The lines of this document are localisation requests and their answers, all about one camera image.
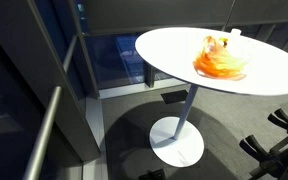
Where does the black floor plate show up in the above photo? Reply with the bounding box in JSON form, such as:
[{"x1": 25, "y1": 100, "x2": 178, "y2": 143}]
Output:
[{"x1": 162, "y1": 90, "x2": 188, "y2": 104}]

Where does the orange plastic bag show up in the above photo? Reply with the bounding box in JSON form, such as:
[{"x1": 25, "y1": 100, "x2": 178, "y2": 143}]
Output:
[{"x1": 193, "y1": 36, "x2": 246, "y2": 81}]

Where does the white plastic bottle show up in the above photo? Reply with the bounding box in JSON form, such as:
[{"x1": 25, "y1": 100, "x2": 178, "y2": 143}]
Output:
[{"x1": 227, "y1": 28, "x2": 251, "y2": 61}]

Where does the brown bottle with yellow cap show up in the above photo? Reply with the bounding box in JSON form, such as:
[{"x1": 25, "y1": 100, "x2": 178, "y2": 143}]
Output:
[{"x1": 219, "y1": 38, "x2": 228, "y2": 47}]

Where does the white round table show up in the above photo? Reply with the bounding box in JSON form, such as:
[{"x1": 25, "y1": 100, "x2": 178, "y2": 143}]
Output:
[{"x1": 135, "y1": 27, "x2": 288, "y2": 167}]

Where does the grey metal handrail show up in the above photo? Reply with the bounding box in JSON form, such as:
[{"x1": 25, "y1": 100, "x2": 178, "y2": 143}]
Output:
[{"x1": 22, "y1": 34, "x2": 79, "y2": 180}]

